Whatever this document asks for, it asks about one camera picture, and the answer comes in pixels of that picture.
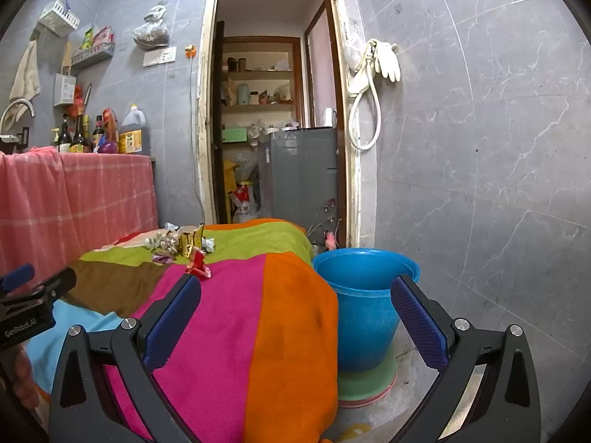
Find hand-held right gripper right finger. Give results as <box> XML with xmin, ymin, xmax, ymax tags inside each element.
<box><xmin>390</xmin><ymin>273</ymin><xmax>542</xmax><ymax>443</ymax></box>

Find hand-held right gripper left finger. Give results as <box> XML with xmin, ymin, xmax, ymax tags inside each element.
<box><xmin>48</xmin><ymin>273</ymin><xmax>204</xmax><ymax>443</ymax></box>

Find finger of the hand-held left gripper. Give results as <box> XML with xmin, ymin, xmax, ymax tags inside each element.
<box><xmin>0</xmin><ymin>263</ymin><xmax>36</xmax><ymax>292</ymax></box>
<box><xmin>0</xmin><ymin>267</ymin><xmax>78</xmax><ymax>308</ymax></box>

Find blue plastic bucket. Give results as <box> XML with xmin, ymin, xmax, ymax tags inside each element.
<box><xmin>312</xmin><ymin>248</ymin><xmax>422</xmax><ymax>373</ymax></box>

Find red candy wrapper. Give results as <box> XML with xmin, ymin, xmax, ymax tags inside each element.
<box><xmin>185</xmin><ymin>248</ymin><xmax>213</xmax><ymax>280</ymax></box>

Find gold snack wrapper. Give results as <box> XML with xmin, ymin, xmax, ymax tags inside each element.
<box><xmin>178</xmin><ymin>223</ymin><xmax>206</xmax><ymax>259</ymax></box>

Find person's left hand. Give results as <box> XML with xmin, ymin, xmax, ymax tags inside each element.
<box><xmin>10</xmin><ymin>346</ymin><xmax>41</xmax><ymax>411</ymax></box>

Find multicoloured towel blanket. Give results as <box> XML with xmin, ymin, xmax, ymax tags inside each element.
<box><xmin>23</xmin><ymin>218</ymin><xmax>340</xmax><ymax>443</ymax></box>

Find pink plastic basin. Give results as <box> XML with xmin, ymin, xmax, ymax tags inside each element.
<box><xmin>339</xmin><ymin>374</ymin><xmax>398</xmax><ymax>409</ymax></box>

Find pink checked cloth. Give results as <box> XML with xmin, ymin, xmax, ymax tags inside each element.
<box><xmin>0</xmin><ymin>146</ymin><xmax>160</xmax><ymax>287</ymax></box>

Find red and white bag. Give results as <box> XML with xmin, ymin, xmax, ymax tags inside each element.
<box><xmin>231</xmin><ymin>182</ymin><xmax>259</xmax><ymax>224</ymax></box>

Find yellow bag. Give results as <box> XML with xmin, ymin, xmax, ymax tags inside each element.
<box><xmin>224</xmin><ymin>159</ymin><xmax>238</xmax><ymax>208</ymax></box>

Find metal faucet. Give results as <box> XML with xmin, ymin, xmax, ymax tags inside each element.
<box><xmin>0</xmin><ymin>99</ymin><xmax>36</xmax><ymax>132</ymax></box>

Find crumpled clear plastic bag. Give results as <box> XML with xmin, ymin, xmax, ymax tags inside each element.
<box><xmin>233</xmin><ymin>150</ymin><xmax>259</xmax><ymax>183</ymax></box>

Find large cooking oil jug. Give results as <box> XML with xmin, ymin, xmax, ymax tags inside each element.
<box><xmin>119</xmin><ymin>104</ymin><xmax>151</xmax><ymax>155</ymax></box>

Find grey washing machine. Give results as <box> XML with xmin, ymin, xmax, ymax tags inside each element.
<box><xmin>259</xmin><ymin>127</ymin><xmax>340</xmax><ymax>245</ymax></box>

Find beige hanging towel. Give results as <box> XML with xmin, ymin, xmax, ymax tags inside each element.
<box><xmin>8</xmin><ymin>41</ymin><xmax>41</xmax><ymax>121</ymax></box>

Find dark wooden door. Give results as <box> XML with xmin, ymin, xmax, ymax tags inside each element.
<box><xmin>210</xmin><ymin>21</ymin><xmax>227</xmax><ymax>224</ymax></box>

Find white plastic basket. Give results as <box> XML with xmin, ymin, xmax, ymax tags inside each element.
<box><xmin>38</xmin><ymin>0</ymin><xmax>80</xmax><ymax>38</ymax></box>

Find wooden shelf unit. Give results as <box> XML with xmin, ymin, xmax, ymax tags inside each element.
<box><xmin>222</xmin><ymin>37</ymin><xmax>301</xmax><ymax>130</ymax></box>

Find white rubber gloves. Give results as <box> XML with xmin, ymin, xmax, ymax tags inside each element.
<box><xmin>374</xmin><ymin>41</ymin><xmax>402</xmax><ymax>83</ymax></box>

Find hanging clear plastic bag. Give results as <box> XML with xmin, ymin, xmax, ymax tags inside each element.
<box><xmin>133</xmin><ymin>2</ymin><xmax>170</xmax><ymax>51</ymax></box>

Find white wall holder box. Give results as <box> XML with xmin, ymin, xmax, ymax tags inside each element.
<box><xmin>53</xmin><ymin>73</ymin><xmax>77</xmax><ymax>107</ymax></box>

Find white hose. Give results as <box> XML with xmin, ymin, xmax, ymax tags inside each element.
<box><xmin>347</xmin><ymin>39</ymin><xmax>383</xmax><ymax>151</ymax></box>

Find wooden door frame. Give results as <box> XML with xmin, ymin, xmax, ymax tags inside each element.
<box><xmin>198</xmin><ymin>0</ymin><xmax>361</xmax><ymax>247</ymax></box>

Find grey wall shelf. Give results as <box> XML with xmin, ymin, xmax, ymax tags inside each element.
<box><xmin>70</xmin><ymin>42</ymin><xmax>115</xmax><ymax>71</ymax></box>

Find thin white cable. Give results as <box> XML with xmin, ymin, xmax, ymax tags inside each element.
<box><xmin>188</xmin><ymin>55</ymin><xmax>207</xmax><ymax>222</ymax></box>

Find white wall socket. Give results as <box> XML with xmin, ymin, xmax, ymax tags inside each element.
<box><xmin>143</xmin><ymin>47</ymin><xmax>177</xmax><ymax>68</ymax></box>

